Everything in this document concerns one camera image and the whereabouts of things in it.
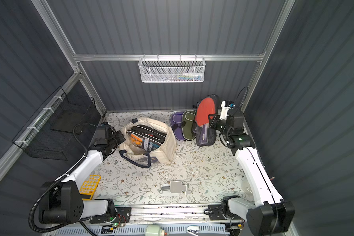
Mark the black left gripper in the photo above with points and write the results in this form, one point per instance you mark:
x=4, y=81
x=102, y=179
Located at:
x=118, y=137

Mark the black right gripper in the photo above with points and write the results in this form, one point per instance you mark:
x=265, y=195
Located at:
x=217, y=123

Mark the black paddle case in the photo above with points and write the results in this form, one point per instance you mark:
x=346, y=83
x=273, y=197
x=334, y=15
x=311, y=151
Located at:
x=211, y=132

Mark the red ping pong paddle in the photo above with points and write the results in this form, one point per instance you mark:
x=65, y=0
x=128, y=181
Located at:
x=205, y=113

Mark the beige canvas tote bag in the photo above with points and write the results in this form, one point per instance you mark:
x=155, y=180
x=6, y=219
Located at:
x=141, y=158

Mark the purple paddle case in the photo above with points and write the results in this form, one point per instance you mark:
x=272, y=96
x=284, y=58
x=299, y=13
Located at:
x=176, y=121

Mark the olive green paddle case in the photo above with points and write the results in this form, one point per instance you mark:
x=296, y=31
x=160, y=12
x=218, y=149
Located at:
x=187, y=125

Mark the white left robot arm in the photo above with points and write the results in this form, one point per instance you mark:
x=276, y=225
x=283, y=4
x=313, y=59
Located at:
x=60, y=201

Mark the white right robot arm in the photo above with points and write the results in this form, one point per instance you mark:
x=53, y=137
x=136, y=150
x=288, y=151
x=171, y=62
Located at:
x=269, y=213

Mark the floral table mat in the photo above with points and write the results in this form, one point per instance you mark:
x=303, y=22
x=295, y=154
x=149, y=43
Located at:
x=210, y=174

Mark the pale green round canister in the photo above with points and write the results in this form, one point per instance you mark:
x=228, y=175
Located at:
x=155, y=230

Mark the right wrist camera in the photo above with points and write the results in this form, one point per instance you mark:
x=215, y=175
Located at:
x=226, y=105

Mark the black wire wall basket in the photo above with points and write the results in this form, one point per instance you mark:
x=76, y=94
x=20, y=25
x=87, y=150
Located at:
x=64, y=130

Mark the grey plastic bracket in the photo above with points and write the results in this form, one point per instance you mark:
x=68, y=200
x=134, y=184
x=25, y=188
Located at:
x=174, y=188

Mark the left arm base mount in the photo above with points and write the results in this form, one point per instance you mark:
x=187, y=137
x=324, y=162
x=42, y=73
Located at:
x=120, y=215

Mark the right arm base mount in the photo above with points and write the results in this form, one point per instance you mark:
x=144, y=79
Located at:
x=216, y=212

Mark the white wire mesh basket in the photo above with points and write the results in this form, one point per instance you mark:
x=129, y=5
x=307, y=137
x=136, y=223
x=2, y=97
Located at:
x=180, y=71

